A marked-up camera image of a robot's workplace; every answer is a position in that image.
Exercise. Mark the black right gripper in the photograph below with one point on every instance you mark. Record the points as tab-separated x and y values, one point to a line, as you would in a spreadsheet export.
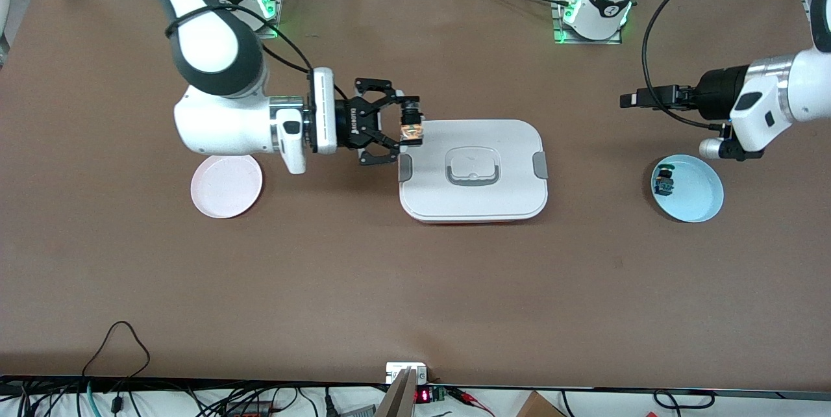
351	123

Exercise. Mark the small red digit display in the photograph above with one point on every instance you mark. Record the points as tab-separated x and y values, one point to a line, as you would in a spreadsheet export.
423	395

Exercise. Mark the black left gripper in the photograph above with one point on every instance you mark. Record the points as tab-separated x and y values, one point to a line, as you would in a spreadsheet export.
719	91

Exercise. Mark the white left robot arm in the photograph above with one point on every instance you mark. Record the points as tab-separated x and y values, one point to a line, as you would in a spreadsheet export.
808	86

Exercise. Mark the brown cardboard piece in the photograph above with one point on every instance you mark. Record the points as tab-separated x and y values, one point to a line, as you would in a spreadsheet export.
539	406

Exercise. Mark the green push button switch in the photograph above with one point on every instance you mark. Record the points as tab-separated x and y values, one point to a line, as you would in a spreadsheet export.
663	182

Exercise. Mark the aluminium camera mount bar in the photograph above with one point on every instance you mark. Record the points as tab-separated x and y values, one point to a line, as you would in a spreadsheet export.
399	397

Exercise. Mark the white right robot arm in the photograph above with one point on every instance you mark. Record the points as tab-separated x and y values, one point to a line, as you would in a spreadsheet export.
214	47

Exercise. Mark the white lidded box grey clasps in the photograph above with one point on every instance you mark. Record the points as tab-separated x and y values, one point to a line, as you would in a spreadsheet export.
472	196

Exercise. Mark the light blue round plate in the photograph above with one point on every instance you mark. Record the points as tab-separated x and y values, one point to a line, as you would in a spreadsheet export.
698	193

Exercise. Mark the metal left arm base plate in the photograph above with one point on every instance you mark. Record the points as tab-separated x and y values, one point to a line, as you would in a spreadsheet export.
559	37

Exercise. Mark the pink round plate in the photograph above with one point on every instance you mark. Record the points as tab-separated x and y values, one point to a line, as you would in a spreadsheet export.
227	189

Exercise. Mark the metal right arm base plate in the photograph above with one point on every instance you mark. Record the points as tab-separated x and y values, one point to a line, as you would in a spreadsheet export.
274	14

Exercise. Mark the orange push button switch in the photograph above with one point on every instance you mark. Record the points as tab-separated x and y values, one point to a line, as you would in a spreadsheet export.
412	132

